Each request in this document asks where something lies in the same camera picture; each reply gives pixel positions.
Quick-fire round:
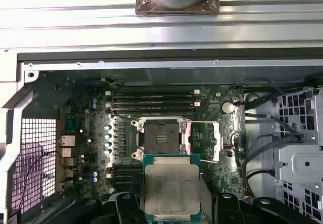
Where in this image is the silver green CPU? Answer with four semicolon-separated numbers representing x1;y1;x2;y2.
143;154;202;222

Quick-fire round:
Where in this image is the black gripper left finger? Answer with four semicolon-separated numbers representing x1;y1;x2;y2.
54;181;148;224

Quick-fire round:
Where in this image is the green motherboard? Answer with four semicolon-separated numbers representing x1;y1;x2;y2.
57;71;247;209

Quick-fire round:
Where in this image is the CPU socket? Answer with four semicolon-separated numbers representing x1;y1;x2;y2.
131;117;192;163

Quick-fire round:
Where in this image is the metal socket cover frame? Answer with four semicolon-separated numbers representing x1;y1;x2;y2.
181;120;225;164

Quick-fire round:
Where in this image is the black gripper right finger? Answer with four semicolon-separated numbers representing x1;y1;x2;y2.
213;192;307;224

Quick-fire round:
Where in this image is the grey flat data cable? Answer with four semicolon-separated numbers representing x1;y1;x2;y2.
244;111;305;164

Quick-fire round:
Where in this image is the silver coin cell battery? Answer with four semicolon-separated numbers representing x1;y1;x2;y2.
221;100;235;114

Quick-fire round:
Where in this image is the blue serial port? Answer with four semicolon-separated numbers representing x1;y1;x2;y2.
64;115;77;134

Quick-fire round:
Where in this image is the black open PC case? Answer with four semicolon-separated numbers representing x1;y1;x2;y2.
0;46;323;224

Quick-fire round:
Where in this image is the black RAM slot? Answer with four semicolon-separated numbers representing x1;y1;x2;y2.
112;164;144;172
105;90;201;97
111;96;196;102
105;172;144;181
111;107;196;113
105;102;201;108

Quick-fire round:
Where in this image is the metal drive cage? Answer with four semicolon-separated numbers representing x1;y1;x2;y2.
274;85;323;224

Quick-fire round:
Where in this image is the black cable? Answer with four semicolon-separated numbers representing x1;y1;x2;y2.
241;168;278;204

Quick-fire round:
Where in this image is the silver ethernet port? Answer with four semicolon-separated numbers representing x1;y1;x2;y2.
60;135;76;147

